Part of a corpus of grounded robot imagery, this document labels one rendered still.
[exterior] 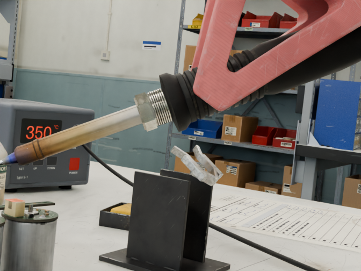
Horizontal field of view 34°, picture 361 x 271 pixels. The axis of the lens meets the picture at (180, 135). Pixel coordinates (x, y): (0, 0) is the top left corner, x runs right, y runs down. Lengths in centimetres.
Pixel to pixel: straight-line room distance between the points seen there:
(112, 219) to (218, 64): 32
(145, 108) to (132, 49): 544
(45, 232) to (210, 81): 10
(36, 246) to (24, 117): 39
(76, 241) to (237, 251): 13
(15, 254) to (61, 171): 42
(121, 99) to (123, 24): 72
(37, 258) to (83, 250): 19
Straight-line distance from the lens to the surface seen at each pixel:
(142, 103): 24
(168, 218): 41
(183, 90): 23
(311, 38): 23
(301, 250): 54
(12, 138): 65
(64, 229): 52
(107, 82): 579
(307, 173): 218
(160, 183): 41
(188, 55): 481
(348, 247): 58
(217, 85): 23
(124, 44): 573
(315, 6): 27
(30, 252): 27
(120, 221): 53
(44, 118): 67
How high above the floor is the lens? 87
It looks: 4 degrees down
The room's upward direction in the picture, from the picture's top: 6 degrees clockwise
